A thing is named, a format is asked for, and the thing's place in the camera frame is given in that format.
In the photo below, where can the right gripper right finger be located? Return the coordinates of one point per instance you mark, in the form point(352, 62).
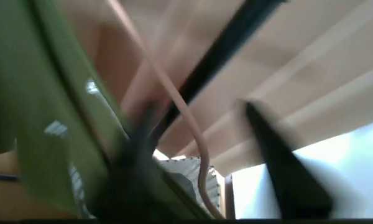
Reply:
point(292, 186)

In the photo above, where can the green garment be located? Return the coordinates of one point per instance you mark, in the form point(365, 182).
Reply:
point(49, 77)

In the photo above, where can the black clothes rack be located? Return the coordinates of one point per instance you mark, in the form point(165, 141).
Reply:
point(223, 46)

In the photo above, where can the pink clothes hanger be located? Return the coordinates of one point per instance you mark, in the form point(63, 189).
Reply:
point(174, 93)

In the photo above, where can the white laundry basket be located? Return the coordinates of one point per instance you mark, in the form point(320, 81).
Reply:
point(186, 174)

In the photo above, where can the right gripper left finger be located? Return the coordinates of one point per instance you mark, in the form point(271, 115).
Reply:
point(133, 193)

